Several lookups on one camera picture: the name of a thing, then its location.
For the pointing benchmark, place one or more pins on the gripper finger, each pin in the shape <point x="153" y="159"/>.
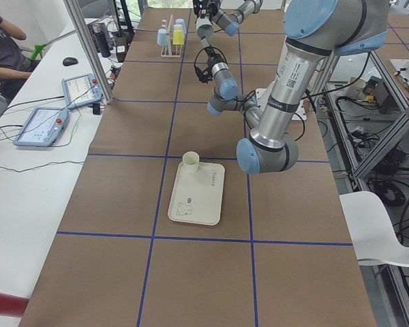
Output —
<point x="205" y="43"/>
<point x="203" y="13"/>

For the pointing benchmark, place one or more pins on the far teach pendant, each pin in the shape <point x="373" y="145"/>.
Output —
<point x="81" y="91"/>

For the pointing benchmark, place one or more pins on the teach pendant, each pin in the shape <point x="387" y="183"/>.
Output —
<point x="43" y="127"/>
<point x="81" y="91"/>

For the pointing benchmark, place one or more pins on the grey plastic cup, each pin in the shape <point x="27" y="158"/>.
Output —
<point x="204" y="28"/>

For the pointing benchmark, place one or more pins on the red cylinder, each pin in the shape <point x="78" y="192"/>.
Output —
<point x="12" y="306"/>

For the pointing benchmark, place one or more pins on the yellow plastic cup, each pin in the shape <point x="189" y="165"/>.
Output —
<point x="178" y="38"/>

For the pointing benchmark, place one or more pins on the cream plastic cup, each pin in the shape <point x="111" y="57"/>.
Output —
<point x="191" y="160"/>

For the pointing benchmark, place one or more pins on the black computer mouse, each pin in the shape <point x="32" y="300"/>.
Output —
<point x="69" y="61"/>

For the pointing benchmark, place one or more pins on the near teach pendant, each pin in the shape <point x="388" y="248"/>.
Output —
<point x="43" y="127"/>

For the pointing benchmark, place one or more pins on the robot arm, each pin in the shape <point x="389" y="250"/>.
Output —
<point x="314" y="30"/>
<point x="229" y="23"/>

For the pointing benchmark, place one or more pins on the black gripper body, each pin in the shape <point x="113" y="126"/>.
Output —
<point x="208" y="63"/>
<point x="212" y="5"/>

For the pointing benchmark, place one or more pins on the white wire cup rack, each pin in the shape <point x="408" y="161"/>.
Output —
<point x="172" y="51"/>

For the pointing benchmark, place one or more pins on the person in grey shirt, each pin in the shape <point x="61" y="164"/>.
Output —
<point x="15" y="67"/>

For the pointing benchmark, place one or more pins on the white chair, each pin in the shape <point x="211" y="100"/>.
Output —
<point x="371" y="231"/>

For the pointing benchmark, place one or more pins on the white serving tray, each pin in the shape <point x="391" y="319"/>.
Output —
<point x="197" y="197"/>

